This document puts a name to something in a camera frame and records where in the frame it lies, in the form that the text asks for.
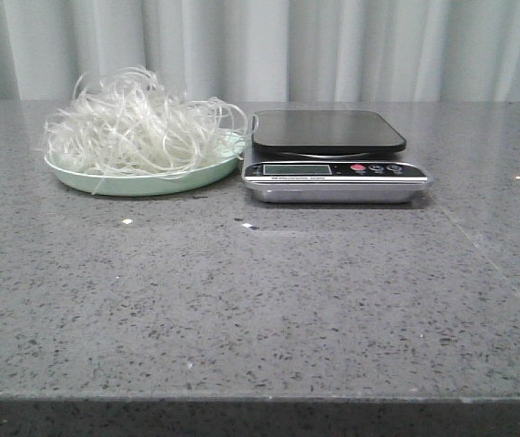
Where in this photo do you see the silver black kitchen scale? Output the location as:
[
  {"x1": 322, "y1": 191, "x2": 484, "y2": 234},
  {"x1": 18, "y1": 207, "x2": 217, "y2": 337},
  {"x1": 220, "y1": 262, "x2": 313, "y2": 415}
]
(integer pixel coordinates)
[{"x1": 241, "y1": 109, "x2": 432, "y2": 204}]

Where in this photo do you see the white vermicelli noodle bundle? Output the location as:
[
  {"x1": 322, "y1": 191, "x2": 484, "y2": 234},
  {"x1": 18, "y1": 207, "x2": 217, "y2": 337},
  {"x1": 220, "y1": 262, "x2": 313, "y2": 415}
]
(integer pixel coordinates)
[{"x1": 44, "y1": 67, "x2": 252, "y2": 178}]

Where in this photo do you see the light green round plate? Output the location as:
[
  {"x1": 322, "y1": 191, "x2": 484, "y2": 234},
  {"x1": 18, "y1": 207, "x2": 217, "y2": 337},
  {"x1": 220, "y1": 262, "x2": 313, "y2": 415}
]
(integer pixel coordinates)
[{"x1": 45, "y1": 133, "x2": 250, "y2": 197}]

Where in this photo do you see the grey pleated curtain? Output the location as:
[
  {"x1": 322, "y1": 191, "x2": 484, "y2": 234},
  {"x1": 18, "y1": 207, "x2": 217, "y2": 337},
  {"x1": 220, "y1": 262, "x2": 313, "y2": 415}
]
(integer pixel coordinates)
[{"x1": 0, "y1": 1, "x2": 520, "y2": 102}]

